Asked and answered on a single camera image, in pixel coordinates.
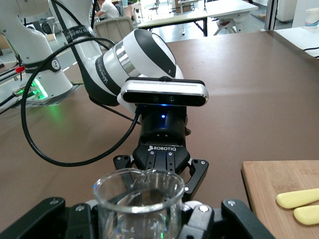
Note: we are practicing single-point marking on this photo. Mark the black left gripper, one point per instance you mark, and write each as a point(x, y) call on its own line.
point(162, 139)

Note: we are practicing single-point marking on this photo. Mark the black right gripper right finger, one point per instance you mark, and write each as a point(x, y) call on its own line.
point(224, 224)

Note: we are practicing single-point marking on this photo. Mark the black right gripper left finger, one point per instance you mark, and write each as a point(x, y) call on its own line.
point(49, 219)

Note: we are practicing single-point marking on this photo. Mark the clear glass beaker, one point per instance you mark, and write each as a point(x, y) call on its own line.
point(139, 214)

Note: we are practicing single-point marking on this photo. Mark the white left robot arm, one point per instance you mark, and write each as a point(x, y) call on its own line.
point(149, 54)

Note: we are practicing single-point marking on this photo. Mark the white paper cup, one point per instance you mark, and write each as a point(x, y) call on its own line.
point(312, 17)

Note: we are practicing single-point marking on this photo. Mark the bamboo cutting board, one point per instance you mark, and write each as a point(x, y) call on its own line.
point(269, 179)

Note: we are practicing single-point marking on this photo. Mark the yellow plastic knife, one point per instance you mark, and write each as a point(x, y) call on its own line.
point(294, 199)

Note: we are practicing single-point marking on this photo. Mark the yellow plastic fork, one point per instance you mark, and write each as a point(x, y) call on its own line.
point(306, 215)

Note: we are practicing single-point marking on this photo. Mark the brown table cover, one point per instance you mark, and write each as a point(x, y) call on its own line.
point(249, 99)

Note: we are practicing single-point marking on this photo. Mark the grey office chair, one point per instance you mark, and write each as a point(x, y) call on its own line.
point(114, 27)

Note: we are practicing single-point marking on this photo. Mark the person in white shirt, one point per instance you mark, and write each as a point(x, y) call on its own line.
point(109, 10)

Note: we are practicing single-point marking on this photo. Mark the white office table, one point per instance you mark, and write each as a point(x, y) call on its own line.
point(224, 10)

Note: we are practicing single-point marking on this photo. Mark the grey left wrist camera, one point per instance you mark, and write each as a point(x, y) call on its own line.
point(164, 87)

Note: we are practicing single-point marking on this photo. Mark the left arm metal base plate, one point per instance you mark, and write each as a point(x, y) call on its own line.
point(49, 99)

